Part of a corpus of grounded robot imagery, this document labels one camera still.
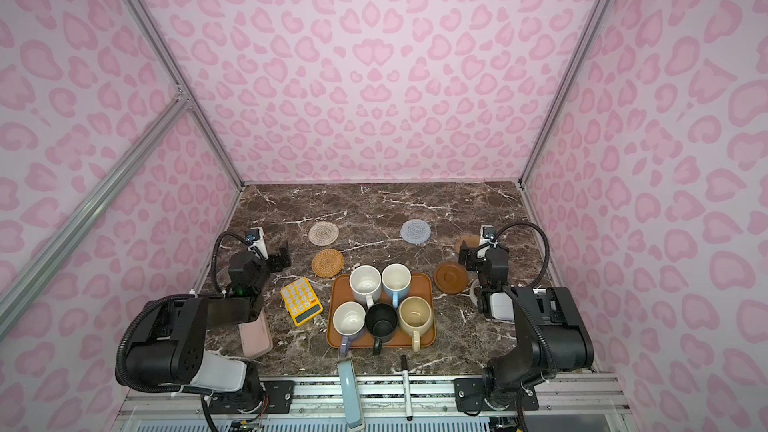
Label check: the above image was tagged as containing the brown paw shaped coaster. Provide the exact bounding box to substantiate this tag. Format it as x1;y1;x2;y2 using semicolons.
454;235;481;254

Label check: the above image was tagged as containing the brown wooden round coaster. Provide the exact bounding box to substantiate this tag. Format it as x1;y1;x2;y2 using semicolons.
434;262;469;295

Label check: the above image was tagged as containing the rattan round coaster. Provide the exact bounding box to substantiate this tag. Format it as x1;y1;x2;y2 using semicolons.
311;249;345;279

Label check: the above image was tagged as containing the beige woven round coaster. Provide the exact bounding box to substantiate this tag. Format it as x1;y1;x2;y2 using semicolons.
308;221;339;247

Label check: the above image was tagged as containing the grey blue round coaster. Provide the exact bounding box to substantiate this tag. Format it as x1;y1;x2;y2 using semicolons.
400;219;431;245

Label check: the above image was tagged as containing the light blue mug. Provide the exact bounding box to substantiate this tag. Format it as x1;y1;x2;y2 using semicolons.
381;264;412;309

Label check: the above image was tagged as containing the white speckled mug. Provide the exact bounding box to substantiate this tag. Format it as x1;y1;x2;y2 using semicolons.
349;265;382;309

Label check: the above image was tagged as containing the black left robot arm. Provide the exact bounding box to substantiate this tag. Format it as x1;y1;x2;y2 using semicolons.
115;246;291;414

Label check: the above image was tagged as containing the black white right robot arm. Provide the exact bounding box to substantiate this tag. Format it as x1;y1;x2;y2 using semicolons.
454;243;594;416

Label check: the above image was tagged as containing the clear tape roll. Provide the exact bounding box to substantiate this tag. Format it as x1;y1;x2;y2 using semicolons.
469;279;481;311

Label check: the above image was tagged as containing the orange rectangular tray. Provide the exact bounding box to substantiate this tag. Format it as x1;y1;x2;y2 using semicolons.
326;272;437;350

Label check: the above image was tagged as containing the cream yellow mug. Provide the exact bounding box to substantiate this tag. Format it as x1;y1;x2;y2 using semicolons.
397;296;434;352

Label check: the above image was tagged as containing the pink case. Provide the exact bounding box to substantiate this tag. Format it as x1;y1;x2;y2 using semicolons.
238;310;273;359

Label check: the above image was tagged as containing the black mug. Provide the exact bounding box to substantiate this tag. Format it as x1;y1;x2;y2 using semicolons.
365;303;398;356

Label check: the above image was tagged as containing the black marker pen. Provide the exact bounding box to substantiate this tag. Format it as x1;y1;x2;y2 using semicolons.
400;354;414;422

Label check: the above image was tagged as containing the light blue stapler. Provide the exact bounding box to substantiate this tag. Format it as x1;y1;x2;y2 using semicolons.
338;358;366;432

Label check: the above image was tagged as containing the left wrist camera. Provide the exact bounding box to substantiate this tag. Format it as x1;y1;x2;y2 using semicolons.
244;227;268;261

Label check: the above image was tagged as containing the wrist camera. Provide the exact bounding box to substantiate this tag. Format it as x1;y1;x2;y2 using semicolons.
479;225;497;245
244;227;268;261

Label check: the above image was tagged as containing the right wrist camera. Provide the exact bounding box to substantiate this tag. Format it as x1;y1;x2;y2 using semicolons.
479;225;497;245

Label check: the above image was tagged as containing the white mug purple handle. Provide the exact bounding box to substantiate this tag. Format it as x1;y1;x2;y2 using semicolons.
332;301;366;358

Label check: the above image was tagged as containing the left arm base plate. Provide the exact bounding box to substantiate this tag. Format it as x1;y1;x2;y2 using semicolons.
209;380;295;415

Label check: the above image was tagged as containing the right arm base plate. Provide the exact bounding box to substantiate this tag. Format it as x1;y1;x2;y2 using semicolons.
453;377;540;416

